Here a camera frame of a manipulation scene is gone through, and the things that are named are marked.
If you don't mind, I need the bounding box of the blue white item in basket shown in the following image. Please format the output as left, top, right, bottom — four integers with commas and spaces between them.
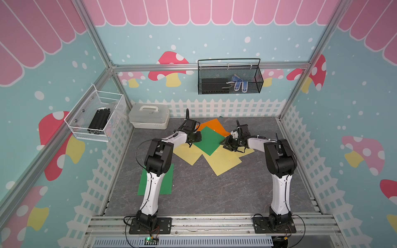
226, 74, 248, 93

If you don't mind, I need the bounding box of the aluminium front rail frame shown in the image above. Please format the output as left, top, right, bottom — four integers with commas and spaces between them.
80, 212, 348, 248

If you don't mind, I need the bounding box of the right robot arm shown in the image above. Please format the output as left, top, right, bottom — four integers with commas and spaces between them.
220, 122, 297, 237

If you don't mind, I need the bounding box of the small green circuit board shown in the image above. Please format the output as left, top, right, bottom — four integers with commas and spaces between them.
144, 237, 159, 246

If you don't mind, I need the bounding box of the yellow paper sheet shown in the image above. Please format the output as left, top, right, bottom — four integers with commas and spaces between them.
235, 147, 254, 158
203, 146, 242, 176
173, 143, 203, 165

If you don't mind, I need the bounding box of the green paper sheet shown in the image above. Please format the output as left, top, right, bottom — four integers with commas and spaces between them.
194, 127, 225, 156
137, 164, 174, 196

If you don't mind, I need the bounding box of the black item in white basket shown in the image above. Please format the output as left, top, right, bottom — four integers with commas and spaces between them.
87, 108, 111, 134

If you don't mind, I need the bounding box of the yellow paper sheet bottom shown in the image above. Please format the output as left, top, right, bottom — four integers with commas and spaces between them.
203, 146, 242, 176

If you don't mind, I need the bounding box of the white plastic storage box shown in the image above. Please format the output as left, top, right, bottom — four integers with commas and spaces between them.
128, 103, 170, 130

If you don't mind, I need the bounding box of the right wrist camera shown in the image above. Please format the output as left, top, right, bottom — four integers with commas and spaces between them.
231, 120, 251, 140

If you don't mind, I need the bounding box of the black wire mesh basket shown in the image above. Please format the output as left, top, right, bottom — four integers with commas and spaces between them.
197, 58, 264, 95

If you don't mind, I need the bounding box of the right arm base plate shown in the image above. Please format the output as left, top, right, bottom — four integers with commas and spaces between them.
252, 216, 297, 236

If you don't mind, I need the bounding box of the white wire basket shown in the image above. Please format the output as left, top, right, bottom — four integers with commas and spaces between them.
64, 85, 127, 142

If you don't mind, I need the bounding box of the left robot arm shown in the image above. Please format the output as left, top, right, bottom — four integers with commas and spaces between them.
135, 109, 202, 231

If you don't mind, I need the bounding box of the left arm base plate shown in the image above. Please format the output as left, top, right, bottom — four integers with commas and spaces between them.
127, 217, 172, 235

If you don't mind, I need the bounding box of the orange paper sheet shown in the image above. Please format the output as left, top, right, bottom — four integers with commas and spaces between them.
198, 119, 230, 137

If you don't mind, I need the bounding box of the black box in mesh basket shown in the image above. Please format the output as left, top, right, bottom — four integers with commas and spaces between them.
199, 78, 230, 94

